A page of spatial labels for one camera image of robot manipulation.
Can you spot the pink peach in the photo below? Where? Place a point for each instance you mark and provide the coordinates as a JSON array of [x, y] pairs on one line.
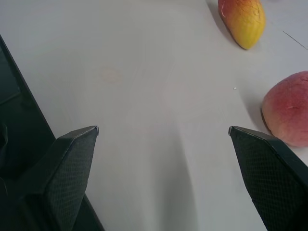
[[288, 110]]

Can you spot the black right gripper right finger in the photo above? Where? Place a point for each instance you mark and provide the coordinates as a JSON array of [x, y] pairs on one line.
[[272, 173]]

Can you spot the red and yellow mango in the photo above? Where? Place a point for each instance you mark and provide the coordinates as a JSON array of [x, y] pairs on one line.
[[245, 21]]

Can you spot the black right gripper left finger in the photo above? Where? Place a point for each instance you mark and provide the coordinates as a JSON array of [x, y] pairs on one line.
[[67, 173]]

